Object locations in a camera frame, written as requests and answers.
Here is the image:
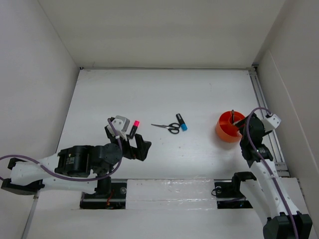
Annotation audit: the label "black ink clear pen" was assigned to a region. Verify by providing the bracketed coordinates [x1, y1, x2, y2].
[231, 110, 235, 125]

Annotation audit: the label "pink and black highlighter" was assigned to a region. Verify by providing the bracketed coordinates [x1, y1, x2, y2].
[129, 120, 140, 139]

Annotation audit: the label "black handled scissors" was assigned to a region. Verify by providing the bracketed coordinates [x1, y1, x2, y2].
[152, 122, 180, 134]

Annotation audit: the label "blue and black highlighter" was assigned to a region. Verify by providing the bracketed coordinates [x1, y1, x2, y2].
[176, 114, 187, 131]

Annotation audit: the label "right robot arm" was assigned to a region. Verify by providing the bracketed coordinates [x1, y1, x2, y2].
[230, 114, 313, 239]

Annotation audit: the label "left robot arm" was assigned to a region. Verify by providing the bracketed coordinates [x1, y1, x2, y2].
[1, 125, 152, 198]

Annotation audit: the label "orange round pen holder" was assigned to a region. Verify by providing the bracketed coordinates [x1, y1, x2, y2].
[215, 111, 245, 143]

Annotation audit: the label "aluminium rail right side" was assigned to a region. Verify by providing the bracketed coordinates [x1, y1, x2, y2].
[249, 65, 290, 175]

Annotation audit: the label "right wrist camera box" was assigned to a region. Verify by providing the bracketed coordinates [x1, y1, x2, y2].
[262, 114, 281, 132]

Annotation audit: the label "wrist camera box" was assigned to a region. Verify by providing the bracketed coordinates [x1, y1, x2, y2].
[111, 116, 130, 134]
[262, 114, 281, 132]

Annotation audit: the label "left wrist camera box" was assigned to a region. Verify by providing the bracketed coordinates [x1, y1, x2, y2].
[111, 116, 130, 134]

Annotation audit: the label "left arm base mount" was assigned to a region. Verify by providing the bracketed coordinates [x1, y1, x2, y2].
[80, 177, 127, 210]

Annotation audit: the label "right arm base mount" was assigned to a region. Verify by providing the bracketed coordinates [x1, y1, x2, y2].
[211, 172, 256, 209]

